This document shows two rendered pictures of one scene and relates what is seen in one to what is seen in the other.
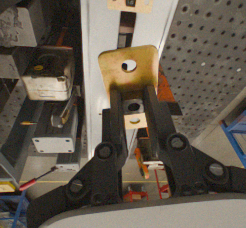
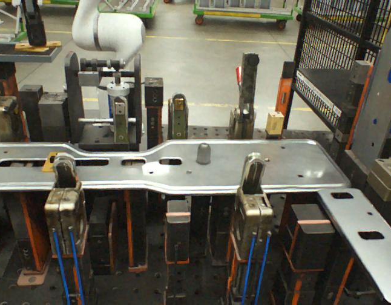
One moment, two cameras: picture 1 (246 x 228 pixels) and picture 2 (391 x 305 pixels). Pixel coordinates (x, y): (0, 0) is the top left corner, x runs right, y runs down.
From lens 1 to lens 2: 80 cm
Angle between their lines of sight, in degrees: 82
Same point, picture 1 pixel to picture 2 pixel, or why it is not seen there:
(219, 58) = not seen: outside the picture
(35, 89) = (1, 98)
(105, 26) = (36, 152)
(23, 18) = (57, 102)
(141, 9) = (46, 166)
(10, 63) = (32, 89)
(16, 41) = (44, 98)
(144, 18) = (37, 170)
